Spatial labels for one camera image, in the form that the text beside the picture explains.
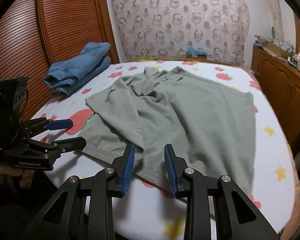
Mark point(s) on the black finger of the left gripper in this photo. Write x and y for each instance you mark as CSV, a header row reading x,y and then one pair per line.
x,y
62,147

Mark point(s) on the cardboard box on cabinet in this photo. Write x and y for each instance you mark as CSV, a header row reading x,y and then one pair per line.
x,y
280,48

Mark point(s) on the person's left hand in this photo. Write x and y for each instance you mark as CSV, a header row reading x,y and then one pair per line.
x,y
24,177

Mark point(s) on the green grey shorts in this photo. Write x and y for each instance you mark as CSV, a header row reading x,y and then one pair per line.
x,y
210,125

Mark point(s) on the brown wooden sideboard cabinet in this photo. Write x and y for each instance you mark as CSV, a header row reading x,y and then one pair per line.
x,y
280,83

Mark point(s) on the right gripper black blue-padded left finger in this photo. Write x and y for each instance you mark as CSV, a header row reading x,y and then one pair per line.
x,y
82,208

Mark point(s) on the brown louvered wardrobe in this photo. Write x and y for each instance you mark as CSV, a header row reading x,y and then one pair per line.
x,y
36,33

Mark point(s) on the pink circle-pattern curtain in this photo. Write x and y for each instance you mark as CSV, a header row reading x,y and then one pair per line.
x,y
165,28

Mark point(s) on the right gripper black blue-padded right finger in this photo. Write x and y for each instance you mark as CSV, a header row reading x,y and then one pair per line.
x,y
236,215

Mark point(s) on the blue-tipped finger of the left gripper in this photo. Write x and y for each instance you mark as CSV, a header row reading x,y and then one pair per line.
x,y
52,125

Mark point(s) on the small blue toy item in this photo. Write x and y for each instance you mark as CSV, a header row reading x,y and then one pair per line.
x,y
196,53

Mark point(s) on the folded blue denim jeans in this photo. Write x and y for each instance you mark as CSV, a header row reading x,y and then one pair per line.
x,y
66,77

